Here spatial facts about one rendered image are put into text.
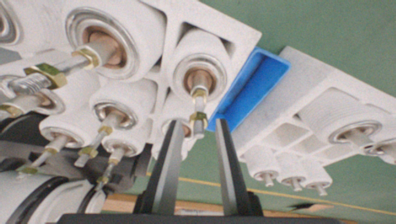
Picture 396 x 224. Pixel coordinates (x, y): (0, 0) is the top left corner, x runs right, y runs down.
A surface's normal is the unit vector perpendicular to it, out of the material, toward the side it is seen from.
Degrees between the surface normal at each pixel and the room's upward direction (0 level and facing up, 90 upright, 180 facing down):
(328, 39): 0
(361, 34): 0
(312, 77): 90
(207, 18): 0
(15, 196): 96
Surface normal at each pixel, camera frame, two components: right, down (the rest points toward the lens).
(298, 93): -0.93, -0.28
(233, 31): -0.02, 0.67
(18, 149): 0.24, -0.02
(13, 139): 0.36, -0.69
